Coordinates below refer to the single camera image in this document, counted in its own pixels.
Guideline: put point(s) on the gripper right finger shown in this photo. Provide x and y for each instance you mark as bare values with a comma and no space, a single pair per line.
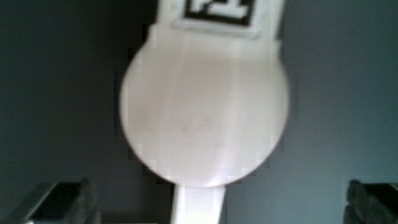
372,203

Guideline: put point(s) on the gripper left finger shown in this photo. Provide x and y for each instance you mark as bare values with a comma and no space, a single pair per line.
61,203

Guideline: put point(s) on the white lamp bulb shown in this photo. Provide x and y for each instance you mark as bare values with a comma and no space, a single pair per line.
205,95

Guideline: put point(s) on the white U-shaped fence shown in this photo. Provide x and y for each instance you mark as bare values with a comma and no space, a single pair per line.
198,205

